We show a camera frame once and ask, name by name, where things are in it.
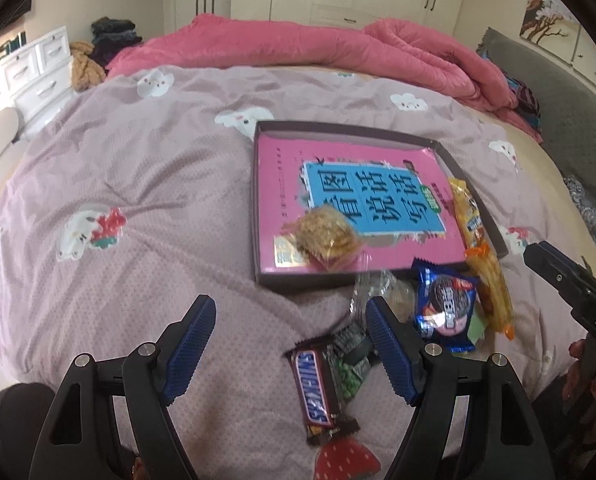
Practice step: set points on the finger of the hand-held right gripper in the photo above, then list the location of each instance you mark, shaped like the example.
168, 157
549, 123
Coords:
560, 272

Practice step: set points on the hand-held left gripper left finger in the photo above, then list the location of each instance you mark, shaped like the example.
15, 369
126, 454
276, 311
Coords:
194, 347

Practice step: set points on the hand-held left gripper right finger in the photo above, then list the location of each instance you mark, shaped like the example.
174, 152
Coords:
389, 355

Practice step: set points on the dark green snack packet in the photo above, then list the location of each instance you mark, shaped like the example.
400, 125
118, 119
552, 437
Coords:
350, 360

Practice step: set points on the small clear snack packet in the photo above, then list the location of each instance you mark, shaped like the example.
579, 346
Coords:
385, 287

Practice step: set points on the orange snack packet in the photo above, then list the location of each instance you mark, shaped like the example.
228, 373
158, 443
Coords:
493, 285

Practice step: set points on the blue cookie packet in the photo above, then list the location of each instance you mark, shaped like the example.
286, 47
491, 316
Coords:
445, 302

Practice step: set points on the brown chocolate bar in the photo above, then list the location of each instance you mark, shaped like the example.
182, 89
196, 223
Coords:
315, 390

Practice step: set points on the light green cake packet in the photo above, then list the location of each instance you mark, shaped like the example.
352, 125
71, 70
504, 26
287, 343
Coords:
477, 327

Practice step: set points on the yellow snack packet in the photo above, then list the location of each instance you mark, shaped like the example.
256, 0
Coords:
470, 215

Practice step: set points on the clear-wrapped round crispy cake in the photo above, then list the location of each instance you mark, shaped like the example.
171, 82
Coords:
324, 236

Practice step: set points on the dark shallow cardboard tray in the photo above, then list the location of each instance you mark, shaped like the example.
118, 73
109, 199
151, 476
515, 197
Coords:
270, 210

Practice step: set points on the person's right hand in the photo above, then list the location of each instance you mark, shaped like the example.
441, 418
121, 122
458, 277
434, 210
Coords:
572, 371

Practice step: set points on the grey headboard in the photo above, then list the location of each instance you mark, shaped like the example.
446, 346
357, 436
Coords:
563, 100

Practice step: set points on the purple printed bedsheet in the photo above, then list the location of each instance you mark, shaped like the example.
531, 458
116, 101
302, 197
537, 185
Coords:
128, 185

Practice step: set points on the striped dark cloth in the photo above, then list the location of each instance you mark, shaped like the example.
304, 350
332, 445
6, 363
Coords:
525, 97

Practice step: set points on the pink and blue book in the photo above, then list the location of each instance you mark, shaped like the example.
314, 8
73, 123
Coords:
278, 180

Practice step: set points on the person's dark pants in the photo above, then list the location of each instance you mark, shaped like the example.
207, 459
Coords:
20, 425

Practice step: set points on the brown knitted cloth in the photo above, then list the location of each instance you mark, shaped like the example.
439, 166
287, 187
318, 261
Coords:
83, 67

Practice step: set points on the pile of dark clothes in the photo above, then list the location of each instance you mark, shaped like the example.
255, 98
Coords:
113, 40

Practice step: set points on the white drawer cabinet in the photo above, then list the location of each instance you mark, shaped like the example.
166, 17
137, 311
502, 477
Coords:
33, 72

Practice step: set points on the pink quilt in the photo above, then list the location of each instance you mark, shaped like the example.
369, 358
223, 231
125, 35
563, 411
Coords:
278, 40

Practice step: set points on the tree wall painting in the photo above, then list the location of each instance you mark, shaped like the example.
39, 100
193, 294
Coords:
553, 10

